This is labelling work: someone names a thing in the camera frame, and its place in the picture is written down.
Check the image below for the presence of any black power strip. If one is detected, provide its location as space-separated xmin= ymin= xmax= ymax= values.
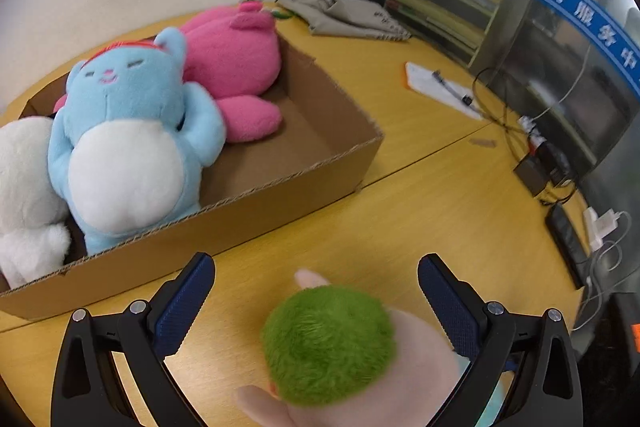
xmin=545 ymin=203 xmax=586 ymax=290

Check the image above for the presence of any grey folded cloth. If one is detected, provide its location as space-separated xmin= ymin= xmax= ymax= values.
xmin=277 ymin=0 xmax=412 ymax=42

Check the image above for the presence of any blue plush bear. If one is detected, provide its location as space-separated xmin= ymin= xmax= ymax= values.
xmin=47 ymin=27 xmax=228 ymax=255

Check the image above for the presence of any pink plush toy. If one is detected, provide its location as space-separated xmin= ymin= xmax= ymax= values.
xmin=177 ymin=2 xmax=284 ymax=142

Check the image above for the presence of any green-haired plush doll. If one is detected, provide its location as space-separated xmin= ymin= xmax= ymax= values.
xmin=235 ymin=269 xmax=516 ymax=427

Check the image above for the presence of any white cable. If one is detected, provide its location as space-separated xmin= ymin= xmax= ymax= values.
xmin=572 ymin=211 xmax=636 ymax=333

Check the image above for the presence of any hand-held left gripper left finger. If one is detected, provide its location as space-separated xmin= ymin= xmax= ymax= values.
xmin=50 ymin=252 xmax=217 ymax=427

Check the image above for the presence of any black power adapter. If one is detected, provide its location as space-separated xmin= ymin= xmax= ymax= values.
xmin=514 ymin=155 xmax=551 ymax=196

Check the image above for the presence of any cardboard box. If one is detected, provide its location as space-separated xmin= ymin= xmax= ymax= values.
xmin=0 ymin=19 xmax=385 ymax=323

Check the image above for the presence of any white paper sheet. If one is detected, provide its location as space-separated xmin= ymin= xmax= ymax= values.
xmin=404 ymin=62 xmax=485 ymax=120

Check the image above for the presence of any small white plug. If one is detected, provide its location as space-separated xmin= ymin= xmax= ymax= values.
xmin=517 ymin=116 xmax=548 ymax=152

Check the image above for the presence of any white plush toy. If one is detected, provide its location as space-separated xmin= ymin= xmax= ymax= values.
xmin=0 ymin=117 xmax=72 ymax=290

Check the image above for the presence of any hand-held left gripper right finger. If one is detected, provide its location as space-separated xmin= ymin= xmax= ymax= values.
xmin=417 ymin=253 xmax=585 ymax=427

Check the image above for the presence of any black cable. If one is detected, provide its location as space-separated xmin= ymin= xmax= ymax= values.
xmin=432 ymin=66 xmax=581 ymax=208

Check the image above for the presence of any white charger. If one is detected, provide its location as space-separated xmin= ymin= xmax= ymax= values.
xmin=582 ymin=207 xmax=633 ymax=253

